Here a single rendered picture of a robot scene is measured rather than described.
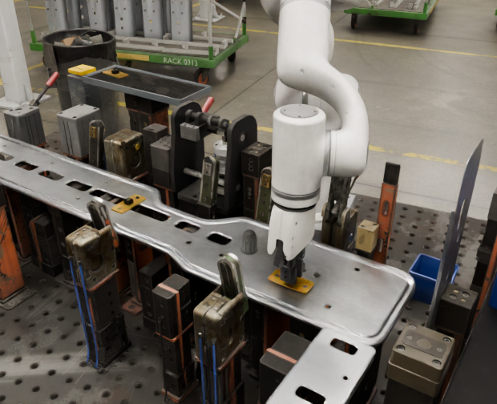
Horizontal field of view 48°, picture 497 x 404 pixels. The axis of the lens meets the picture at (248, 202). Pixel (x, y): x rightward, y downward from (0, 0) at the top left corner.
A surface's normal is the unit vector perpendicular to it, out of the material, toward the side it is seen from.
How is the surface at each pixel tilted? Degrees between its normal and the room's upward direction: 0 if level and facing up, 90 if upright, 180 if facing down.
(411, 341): 0
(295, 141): 90
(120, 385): 0
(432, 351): 0
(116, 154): 90
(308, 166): 91
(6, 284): 90
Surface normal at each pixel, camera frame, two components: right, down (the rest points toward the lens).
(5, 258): 0.84, 0.28
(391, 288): 0.00, -0.86
